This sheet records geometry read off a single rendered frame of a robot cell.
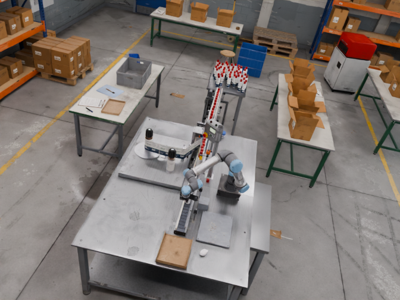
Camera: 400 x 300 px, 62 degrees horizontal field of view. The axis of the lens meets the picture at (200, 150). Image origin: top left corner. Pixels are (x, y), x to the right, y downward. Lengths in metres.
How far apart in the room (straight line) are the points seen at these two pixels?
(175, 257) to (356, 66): 6.56
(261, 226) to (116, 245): 1.37
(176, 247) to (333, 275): 2.12
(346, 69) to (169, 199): 5.98
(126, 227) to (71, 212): 1.39
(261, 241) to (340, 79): 5.83
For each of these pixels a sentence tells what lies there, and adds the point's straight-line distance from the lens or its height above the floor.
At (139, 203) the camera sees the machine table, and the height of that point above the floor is 0.83.
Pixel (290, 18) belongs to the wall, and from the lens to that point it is 10.65.
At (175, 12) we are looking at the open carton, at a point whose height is 0.87.
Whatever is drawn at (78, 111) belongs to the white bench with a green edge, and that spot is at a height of 0.80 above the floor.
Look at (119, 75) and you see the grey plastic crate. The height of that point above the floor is 0.96.
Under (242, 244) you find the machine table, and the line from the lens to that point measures 3.18.
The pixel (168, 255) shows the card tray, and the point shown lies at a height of 0.83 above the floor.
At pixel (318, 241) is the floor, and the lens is 4.68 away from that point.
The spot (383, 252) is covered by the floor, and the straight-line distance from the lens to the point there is 5.06.
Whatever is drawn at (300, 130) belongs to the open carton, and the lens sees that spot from 4.76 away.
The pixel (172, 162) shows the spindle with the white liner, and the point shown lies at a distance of 3.48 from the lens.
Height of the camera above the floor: 3.30
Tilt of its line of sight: 38 degrees down
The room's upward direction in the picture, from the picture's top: 11 degrees clockwise
